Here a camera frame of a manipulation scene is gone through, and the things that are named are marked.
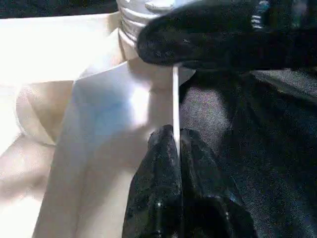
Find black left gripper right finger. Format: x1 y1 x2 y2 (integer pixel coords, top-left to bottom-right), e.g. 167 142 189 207
178 128 257 238

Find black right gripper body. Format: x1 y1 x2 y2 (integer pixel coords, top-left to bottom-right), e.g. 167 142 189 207
249 0 317 32

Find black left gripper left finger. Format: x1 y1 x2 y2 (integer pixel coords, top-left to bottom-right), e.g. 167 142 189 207
122 124 184 238

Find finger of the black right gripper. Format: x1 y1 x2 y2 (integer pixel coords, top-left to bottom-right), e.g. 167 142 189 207
137 0 317 71

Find white plastic table leg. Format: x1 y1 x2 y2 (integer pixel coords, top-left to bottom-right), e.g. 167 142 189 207
116 0 179 49

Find white plastic table top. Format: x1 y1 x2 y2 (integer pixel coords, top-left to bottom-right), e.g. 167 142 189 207
0 11 198 238

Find black work mat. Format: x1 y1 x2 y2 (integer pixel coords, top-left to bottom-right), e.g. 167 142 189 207
177 66 317 238

